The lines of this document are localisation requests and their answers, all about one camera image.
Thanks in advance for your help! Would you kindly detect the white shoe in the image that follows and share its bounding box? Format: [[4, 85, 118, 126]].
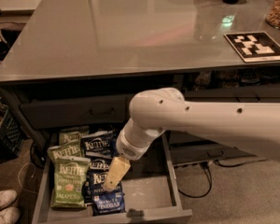
[[0, 207, 21, 224], [0, 189, 18, 210]]

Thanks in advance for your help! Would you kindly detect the middle blue chip bag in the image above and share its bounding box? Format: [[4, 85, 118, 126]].
[[83, 157, 111, 203]]

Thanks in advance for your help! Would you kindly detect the thin white cable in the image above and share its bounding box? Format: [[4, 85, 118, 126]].
[[17, 161, 39, 195]]

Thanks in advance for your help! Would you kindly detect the lower white shoe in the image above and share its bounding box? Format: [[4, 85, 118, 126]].
[[0, 207, 21, 224]]

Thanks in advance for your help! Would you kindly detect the green jalapeno chip bag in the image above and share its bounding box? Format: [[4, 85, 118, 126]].
[[51, 156, 90, 209]]

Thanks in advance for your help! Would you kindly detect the black plastic crate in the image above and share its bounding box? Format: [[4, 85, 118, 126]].
[[0, 110, 24, 160]]

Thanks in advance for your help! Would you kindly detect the grey top right drawer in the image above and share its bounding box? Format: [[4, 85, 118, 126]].
[[184, 84, 280, 103]]

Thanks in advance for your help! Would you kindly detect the grey top left drawer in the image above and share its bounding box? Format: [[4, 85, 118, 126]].
[[20, 94, 132, 129]]

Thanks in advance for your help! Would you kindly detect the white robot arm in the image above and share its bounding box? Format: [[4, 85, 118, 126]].
[[104, 88, 280, 192]]

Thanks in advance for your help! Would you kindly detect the black power cable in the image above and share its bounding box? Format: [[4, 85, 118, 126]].
[[176, 158, 269, 200]]

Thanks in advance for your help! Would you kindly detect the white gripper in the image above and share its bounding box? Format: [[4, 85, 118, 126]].
[[103, 129, 153, 192]]

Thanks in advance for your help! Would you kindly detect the back blue chip bag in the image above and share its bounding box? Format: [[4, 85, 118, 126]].
[[81, 131, 118, 158]]

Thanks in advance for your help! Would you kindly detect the black white fiducial marker tile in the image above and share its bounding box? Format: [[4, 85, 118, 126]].
[[224, 32, 280, 63]]

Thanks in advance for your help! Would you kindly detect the open grey middle drawer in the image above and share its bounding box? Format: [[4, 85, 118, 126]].
[[32, 135, 192, 224]]

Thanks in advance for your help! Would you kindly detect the grey bottom right drawer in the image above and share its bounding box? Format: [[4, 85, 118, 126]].
[[169, 141, 252, 166]]

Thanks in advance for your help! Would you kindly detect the grey middle right drawer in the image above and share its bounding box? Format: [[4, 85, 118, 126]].
[[168, 131, 209, 146]]

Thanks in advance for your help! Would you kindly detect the grey cabinet frame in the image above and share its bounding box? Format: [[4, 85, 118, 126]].
[[0, 63, 280, 151]]

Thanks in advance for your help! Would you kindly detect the upper white shoe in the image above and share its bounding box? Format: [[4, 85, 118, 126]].
[[0, 189, 18, 210]]

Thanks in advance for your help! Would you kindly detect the front blue vinegar chip bag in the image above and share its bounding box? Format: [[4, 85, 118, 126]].
[[88, 171, 125, 216]]

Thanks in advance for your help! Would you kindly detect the back green chip bag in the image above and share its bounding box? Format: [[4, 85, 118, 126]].
[[59, 126, 89, 146]]

